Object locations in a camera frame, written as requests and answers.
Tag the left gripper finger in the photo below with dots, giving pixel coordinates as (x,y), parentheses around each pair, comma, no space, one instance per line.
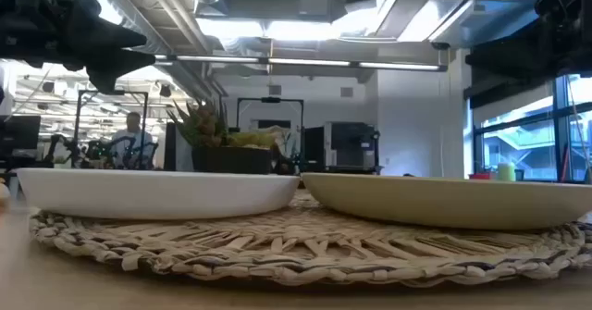
(120,65)
(115,37)

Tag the person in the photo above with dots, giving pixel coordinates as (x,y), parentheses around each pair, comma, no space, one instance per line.
(132,139)

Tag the dark window blind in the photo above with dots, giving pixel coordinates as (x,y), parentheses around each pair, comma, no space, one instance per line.
(509,85)

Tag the black computer monitor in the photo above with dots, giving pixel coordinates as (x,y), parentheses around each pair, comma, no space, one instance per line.
(20,132)

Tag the white round plate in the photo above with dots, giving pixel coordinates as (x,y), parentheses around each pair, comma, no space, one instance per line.
(157,194)

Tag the potted green succulent plant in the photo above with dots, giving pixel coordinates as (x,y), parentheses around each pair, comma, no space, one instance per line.
(231,161)

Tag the yellow-green candle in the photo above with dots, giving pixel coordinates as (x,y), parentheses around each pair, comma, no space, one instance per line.
(506,172)

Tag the red bowl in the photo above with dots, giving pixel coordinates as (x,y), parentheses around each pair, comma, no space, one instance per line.
(480,176)

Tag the long ceiling light bar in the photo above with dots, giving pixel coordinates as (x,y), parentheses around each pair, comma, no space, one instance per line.
(310,62)

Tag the dark cabinet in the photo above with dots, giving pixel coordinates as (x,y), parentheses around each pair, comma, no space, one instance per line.
(314,148)

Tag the beige round plate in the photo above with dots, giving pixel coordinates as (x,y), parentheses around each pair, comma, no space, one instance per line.
(439,201)

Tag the black box machine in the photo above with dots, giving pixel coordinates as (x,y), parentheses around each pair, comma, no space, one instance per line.
(351,145)

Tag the round woven straw placemat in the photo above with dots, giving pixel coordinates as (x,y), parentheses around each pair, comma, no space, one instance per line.
(300,254)

